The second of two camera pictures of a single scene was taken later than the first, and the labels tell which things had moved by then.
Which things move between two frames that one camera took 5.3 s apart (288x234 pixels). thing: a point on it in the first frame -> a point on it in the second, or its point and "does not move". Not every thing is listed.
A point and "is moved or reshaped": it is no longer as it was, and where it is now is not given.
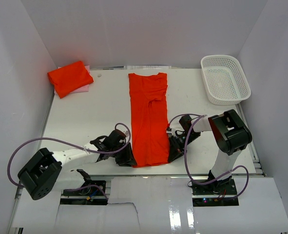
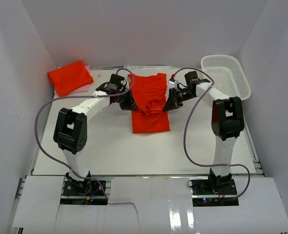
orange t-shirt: x=148 y=119 is moved or reshaped
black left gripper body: x=123 y=157 -> x=124 y=101
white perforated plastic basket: x=225 y=83 does not move
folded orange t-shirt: x=69 y=79 does not move
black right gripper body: x=179 y=143 -> x=178 y=97
